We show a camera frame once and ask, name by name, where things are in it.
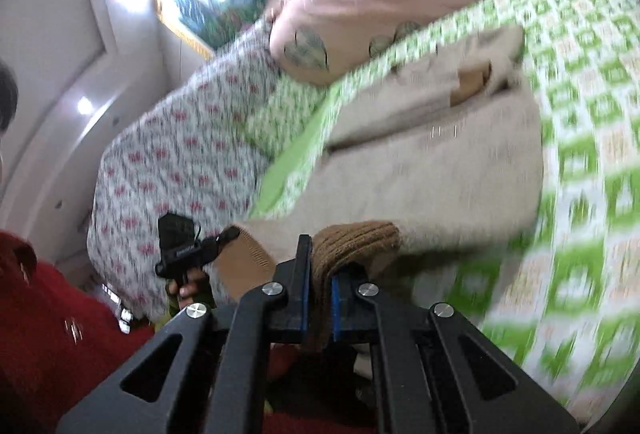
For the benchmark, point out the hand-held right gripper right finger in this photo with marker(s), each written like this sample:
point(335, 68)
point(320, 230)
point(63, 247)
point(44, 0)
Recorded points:
point(336, 309)

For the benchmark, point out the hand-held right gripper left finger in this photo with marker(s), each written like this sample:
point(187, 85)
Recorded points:
point(301, 299)

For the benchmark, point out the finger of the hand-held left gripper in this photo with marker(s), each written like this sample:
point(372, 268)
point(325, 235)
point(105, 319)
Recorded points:
point(227, 236)

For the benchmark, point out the beige knit sweater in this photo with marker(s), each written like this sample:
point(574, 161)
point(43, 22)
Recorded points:
point(425, 164)

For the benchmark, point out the person's left hand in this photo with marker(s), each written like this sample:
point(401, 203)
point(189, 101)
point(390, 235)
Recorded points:
point(186, 286)

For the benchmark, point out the floral print quilt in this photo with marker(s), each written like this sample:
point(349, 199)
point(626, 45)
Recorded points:
point(170, 154)

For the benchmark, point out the green checked pillow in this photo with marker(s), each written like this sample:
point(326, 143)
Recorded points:
point(287, 112)

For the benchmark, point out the person's red knit top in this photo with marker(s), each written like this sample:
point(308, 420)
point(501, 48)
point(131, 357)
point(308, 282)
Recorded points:
point(45, 339)

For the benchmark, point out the green checked bed sheet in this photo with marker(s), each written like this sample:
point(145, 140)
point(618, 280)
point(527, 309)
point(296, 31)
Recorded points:
point(580, 139)

